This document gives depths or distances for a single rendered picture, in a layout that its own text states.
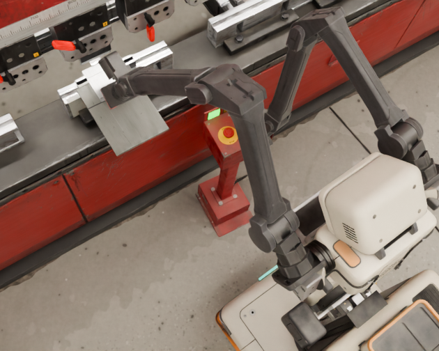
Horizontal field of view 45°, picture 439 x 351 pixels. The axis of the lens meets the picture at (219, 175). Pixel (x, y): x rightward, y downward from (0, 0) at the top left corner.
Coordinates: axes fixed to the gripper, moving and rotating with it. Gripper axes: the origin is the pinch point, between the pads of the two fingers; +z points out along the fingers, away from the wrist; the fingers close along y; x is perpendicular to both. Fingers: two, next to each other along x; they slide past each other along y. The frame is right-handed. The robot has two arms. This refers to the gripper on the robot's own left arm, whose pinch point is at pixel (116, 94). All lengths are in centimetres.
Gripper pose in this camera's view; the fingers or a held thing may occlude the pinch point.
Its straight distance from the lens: 168.8
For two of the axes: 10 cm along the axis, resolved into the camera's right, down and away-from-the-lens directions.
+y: -8.4, 4.8, -2.7
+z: -3.2, -0.3, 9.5
